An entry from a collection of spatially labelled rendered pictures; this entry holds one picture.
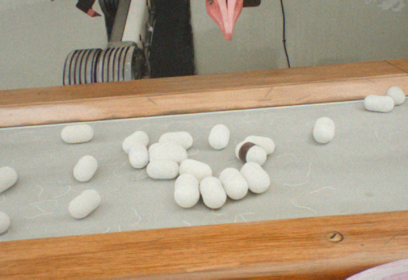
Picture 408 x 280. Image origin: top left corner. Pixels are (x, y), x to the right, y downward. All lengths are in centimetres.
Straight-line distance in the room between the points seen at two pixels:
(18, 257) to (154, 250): 9
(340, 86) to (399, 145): 17
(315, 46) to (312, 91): 200
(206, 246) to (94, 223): 12
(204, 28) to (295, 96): 188
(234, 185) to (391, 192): 13
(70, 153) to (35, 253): 22
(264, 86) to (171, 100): 13
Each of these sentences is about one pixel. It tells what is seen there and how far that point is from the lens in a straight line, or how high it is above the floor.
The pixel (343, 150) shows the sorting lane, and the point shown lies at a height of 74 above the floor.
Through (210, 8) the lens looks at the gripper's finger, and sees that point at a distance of 59.
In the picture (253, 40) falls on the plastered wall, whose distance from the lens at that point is 252.
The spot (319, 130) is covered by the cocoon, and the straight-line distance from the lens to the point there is 48.
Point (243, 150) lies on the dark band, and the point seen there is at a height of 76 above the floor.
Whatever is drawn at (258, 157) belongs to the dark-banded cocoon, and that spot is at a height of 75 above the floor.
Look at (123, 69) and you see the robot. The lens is 77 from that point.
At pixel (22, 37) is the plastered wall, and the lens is 256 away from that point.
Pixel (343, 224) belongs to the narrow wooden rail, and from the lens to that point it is 31.
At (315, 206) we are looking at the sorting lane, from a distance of 38.
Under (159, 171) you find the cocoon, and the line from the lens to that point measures 42.
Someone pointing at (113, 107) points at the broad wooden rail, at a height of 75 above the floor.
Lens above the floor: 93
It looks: 23 degrees down
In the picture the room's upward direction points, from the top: 5 degrees counter-clockwise
